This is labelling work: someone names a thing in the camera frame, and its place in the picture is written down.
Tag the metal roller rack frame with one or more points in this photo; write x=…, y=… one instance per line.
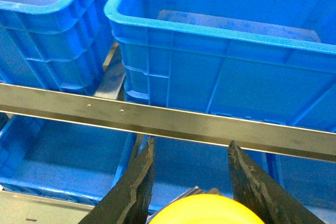
x=114, y=75

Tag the metal shelf front rail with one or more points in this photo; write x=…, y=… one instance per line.
x=156, y=121

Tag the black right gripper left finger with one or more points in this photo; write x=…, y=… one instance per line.
x=128, y=201

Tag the blue right crate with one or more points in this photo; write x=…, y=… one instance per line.
x=310, y=182

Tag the yellow mushroom push button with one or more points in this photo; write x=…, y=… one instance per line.
x=198, y=206

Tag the blue lower left crate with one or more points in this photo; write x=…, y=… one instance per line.
x=60, y=160

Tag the blue lower centre crate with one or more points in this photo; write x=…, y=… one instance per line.
x=181, y=165

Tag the large blue centre crate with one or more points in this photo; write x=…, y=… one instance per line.
x=263, y=60

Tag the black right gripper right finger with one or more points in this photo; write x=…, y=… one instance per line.
x=258, y=191

